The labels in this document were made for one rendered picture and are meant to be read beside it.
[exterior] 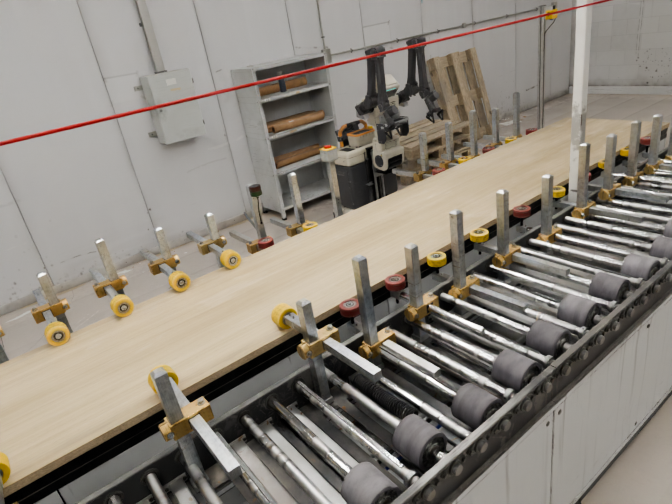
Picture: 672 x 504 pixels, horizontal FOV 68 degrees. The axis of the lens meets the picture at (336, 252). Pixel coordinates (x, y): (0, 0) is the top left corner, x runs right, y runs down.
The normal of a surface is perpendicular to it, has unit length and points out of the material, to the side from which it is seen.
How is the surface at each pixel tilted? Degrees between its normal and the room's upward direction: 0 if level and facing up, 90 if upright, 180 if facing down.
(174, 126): 90
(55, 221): 90
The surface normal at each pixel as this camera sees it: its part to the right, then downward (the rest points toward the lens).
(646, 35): -0.78, 0.37
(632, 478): -0.15, -0.89
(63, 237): 0.61, 0.25
